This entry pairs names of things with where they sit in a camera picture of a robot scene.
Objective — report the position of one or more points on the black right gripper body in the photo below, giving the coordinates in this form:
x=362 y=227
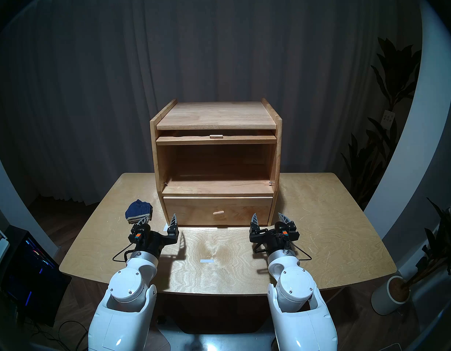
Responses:
x=269 y=241

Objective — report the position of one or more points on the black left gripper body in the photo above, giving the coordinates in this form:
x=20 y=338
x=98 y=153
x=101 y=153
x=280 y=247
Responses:
x=156 y=242

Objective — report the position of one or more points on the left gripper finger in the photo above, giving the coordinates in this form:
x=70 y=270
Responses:
x=143 y=221
x=174 y=222

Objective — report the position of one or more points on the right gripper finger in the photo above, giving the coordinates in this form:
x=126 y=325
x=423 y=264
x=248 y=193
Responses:
x=254 y=224
x=288 y=222

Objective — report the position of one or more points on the blue striped socks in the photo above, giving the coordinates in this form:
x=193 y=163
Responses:
x=136 y=209

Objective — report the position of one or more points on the wooden sliding door panel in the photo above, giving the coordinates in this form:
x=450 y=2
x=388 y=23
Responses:
x=189 y=140

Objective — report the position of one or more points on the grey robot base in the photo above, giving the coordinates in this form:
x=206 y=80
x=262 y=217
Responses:
x=218 y=343

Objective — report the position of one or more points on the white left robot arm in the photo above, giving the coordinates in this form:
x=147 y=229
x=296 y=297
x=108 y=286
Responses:
x=127 y=288

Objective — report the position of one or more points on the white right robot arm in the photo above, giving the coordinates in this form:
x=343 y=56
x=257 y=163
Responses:
x=295 y=291

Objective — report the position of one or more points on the wooden cabinet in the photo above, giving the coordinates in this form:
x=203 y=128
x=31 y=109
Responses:
x=218 y=116

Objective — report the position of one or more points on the plant in white pot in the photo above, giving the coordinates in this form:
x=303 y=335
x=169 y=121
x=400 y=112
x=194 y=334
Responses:
x=384 y=299

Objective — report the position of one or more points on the black computer tower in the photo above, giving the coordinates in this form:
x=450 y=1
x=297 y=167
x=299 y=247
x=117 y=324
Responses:
x=28 y=277

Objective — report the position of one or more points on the white curved arch pillar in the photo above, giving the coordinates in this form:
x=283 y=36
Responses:
x=419 y=134
x=13 y=207

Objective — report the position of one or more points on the white plant tag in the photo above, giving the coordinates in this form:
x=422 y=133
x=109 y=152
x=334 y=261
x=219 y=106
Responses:
x=388 y=120

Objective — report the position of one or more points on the grey curtain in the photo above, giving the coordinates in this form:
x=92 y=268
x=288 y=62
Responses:
x=101 y=79

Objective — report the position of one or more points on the tall dark leafy plant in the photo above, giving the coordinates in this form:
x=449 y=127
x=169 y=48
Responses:
x=393 y=72

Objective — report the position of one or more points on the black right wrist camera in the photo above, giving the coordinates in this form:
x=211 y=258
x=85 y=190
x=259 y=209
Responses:
x=281 y=228

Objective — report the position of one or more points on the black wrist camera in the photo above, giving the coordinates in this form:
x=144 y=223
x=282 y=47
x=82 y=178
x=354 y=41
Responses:
x=281 y=228
x=142 y=230

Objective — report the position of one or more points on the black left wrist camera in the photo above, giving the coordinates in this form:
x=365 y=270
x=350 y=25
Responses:
x=142 y=230

